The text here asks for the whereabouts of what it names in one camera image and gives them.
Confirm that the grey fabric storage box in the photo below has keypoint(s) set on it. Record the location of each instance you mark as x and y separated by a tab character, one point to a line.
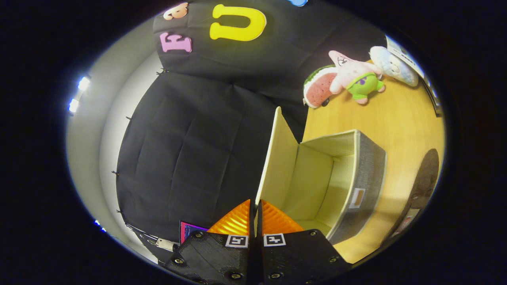
364	174

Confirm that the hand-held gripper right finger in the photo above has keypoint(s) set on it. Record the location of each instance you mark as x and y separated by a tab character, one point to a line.
263	265

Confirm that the small ceiling spotlight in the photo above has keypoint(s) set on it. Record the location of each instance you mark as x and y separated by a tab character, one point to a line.
83	83
73	105

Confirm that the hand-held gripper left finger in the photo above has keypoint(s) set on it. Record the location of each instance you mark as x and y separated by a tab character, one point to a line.
247	265

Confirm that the white and blue plush toy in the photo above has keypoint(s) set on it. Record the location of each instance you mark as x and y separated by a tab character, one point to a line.
392	65

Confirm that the dark cover thick book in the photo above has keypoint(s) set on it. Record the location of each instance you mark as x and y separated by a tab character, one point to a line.
435	103

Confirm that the pink starfish plush toy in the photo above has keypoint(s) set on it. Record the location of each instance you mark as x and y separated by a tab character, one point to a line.
348	69

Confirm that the brown fuzzy shoe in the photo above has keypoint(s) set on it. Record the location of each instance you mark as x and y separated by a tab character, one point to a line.
425	174

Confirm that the watermelon slice plush toy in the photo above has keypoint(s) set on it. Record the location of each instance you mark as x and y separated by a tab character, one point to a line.
319	89

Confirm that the white book with sky cover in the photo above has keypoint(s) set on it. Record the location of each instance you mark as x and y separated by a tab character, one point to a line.
404	55

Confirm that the black backdrop cloth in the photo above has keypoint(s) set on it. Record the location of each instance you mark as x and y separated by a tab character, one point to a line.
190	138

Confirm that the purple dark panel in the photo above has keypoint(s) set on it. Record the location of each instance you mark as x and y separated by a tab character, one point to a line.
188	233

